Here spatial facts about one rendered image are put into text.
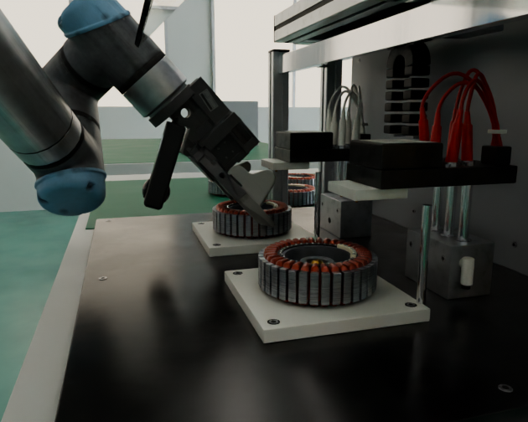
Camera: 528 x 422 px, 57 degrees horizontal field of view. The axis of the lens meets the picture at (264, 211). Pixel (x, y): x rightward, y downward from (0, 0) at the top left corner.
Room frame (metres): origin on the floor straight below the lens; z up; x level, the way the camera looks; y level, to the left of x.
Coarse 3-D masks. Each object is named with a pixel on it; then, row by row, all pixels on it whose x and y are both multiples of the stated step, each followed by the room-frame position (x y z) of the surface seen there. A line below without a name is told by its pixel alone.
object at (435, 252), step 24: (408, 240) 0.51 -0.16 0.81; (432, 240) 0.47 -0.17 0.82; (456, 240) 0.46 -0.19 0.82; (480, 240) 0.46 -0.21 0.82; (408, 264) 0.51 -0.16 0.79; (432, 264) 0.47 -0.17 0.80; (456, 264) 0.44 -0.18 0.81; (480, 264) 0.45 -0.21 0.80; (432, 288) 0.47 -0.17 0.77; (456, 288) 0.45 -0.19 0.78; (480, 288) 0.45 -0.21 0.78
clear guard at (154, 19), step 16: (144, 0) 0.29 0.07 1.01; (160, 0) 0.30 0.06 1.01; (176, 0) 0.40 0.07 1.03; (384, 0) 0.53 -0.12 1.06; (400, 0) 0.53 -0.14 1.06; (416, 0) 0.53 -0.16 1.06; (432, 0) 0.53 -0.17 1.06; (144, 16) 0.32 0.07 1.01; (160, 16) 0.39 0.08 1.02; (144, 32) 0.39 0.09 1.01
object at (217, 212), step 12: (228, 204) 0.69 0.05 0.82; (264, 204) 0.70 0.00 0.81; (276, 204) 0.68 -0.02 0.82; (216, 216) 0.65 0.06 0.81; (228, 216) 0.63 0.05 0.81; (240, 216) 0.62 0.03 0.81; (276, 216) 0.63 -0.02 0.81; (288, 216) 0.65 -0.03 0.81; (216, 228) 0.65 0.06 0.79; (228, 228) 0.63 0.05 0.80; (240, 228) 0.62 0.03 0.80; (252, 228) 0.63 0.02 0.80; (264, 228) 0.62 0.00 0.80; (276, 228) 0.63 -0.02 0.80; (288, 228) 0.65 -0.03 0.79
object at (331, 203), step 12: (324, 204) 0.73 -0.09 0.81; (336, 204) 0.69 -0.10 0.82; (348, 204) 0.68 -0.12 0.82; (360, 204) 0.68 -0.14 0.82; (324, 216) 0.73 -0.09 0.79; (336, 216) 0.69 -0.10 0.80; (348, 216) 0.68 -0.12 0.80; (360, 216) 0.68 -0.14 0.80; (324, 228) 0.73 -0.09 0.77; (336, 228) 0.69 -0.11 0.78; (348, 228) 0.68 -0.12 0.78; (360, 228) 0.68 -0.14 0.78
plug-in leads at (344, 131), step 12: (348, 96) 0.70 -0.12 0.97; (360, 96) 0.73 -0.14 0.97; (336, 108) 0.71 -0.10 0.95; (348, 108) 0.74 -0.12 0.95; (360, 108) 0.73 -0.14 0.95; (336, 120) 0.71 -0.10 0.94; (348, 120) 0.73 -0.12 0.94; (360, 120) 0.74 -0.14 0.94; (336, 132) 0.71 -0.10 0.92; (348, 132) 0.73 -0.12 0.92; (360, 132) 0.75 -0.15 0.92; (336, 144) 0.71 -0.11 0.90
